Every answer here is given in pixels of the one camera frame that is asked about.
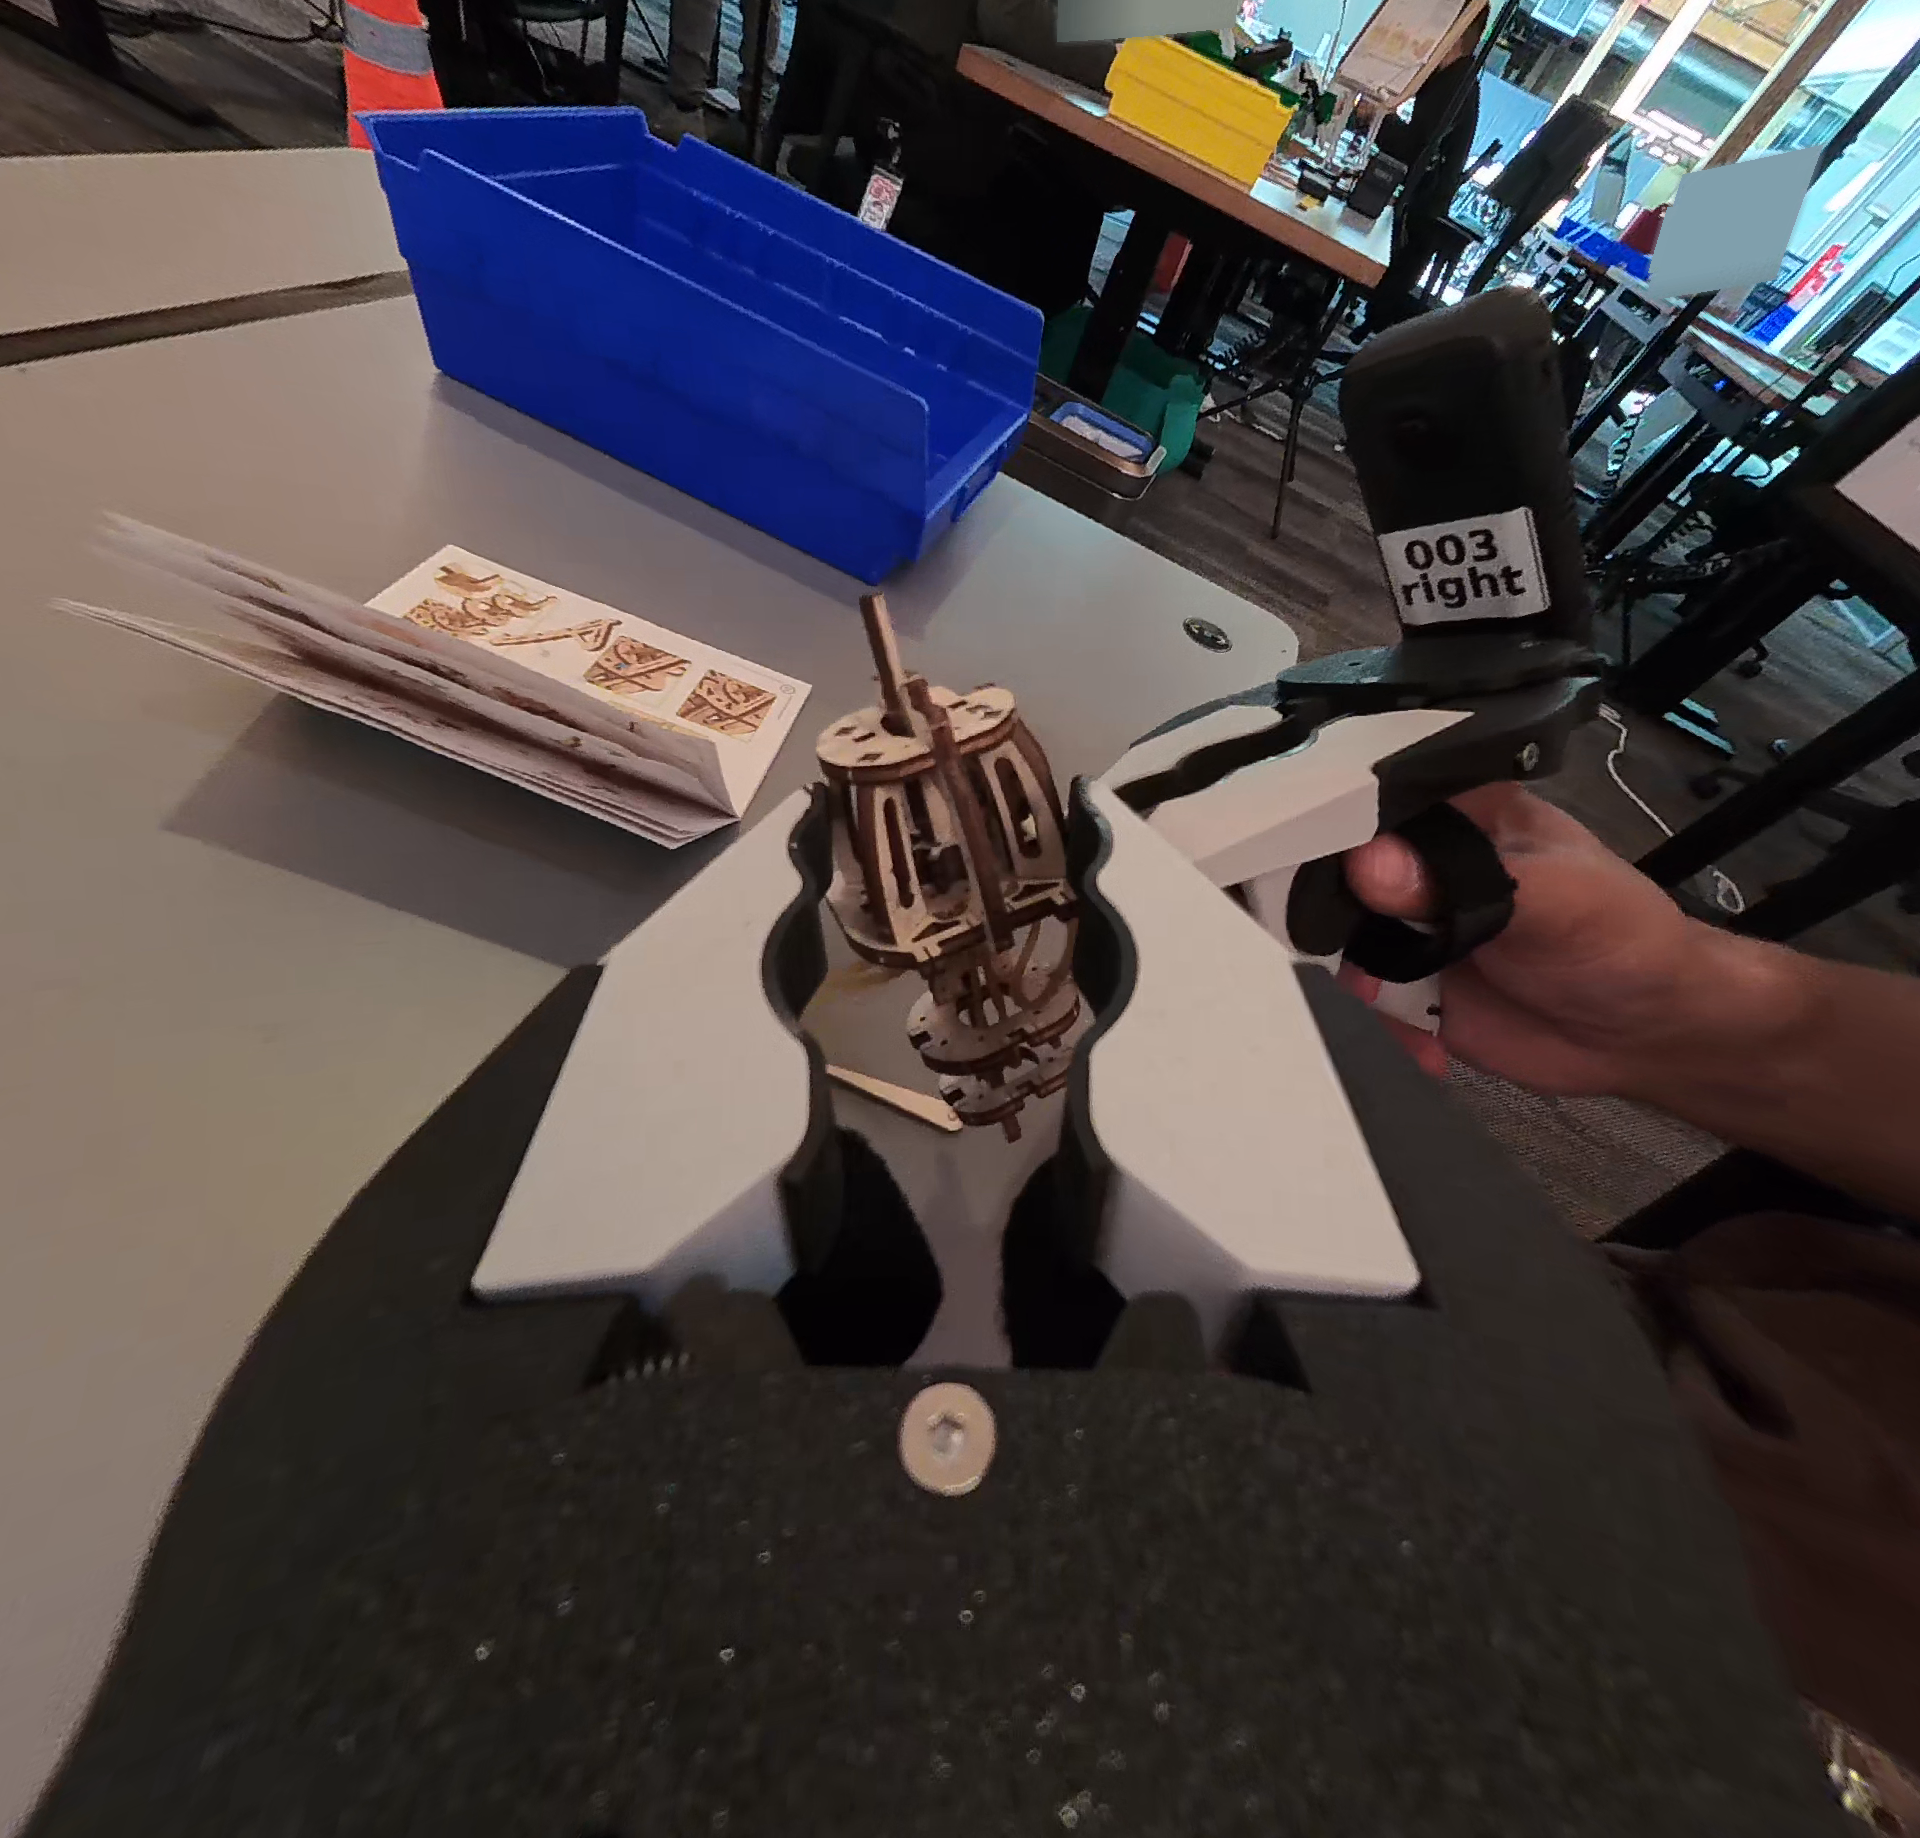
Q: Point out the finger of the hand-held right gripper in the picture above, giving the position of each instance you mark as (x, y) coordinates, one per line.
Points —
(1215, 736)
(1320, 772)

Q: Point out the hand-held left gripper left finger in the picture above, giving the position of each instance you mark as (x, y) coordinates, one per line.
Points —
(660, 1119)

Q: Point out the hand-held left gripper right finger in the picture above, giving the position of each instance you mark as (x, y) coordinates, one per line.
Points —
(1244, 1119)

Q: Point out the wooden model assembly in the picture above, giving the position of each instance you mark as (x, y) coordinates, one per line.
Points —
(914, 803)

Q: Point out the person's right forearm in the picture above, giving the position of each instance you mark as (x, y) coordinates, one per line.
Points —
(1860, 1058)

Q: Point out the person's right hand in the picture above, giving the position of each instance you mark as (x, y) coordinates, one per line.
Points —
(1590, 968)

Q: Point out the round table cap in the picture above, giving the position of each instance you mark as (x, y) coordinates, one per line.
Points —
(1204, 635)

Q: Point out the flat wooden stick piece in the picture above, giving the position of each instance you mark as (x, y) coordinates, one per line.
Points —
(901, 1096)

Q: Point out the wooden workbench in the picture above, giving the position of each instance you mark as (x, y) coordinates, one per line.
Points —
(1320, 227)

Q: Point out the metal tray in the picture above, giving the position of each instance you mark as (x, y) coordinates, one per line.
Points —
(1094, 437)

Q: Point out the green floor bin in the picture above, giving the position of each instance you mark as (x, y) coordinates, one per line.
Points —
(1140, 398)

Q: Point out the yellow plastic bin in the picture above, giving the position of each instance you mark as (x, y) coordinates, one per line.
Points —
(1200, 107)

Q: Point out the cardboard sign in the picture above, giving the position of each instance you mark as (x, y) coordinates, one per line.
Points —
(1425, 8)

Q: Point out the instruction booklet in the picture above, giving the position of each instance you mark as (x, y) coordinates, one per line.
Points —
(600, 668)

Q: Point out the person's brown garment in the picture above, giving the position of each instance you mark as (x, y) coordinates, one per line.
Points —
(1784, 1418)

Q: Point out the blue plastic bin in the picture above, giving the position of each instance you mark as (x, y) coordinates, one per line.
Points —
(675, 323)

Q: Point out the orange traffic cone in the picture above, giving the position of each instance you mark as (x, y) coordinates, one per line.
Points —
(386, 22)

